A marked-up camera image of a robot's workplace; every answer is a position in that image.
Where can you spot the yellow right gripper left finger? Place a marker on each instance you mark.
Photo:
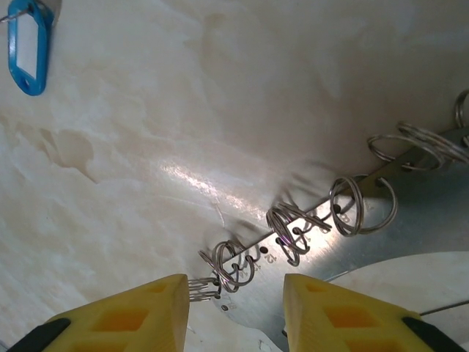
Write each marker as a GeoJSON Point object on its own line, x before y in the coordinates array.
{"type": "Point", "coordinates": [121, 322]}

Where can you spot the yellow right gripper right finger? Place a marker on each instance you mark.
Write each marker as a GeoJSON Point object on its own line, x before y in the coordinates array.
{"type": "Point", "coordinates": [348, 322]}

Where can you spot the blue key tag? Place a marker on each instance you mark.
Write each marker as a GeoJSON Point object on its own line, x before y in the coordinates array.
{"type": "Point", "coordinates": [27, 44]}

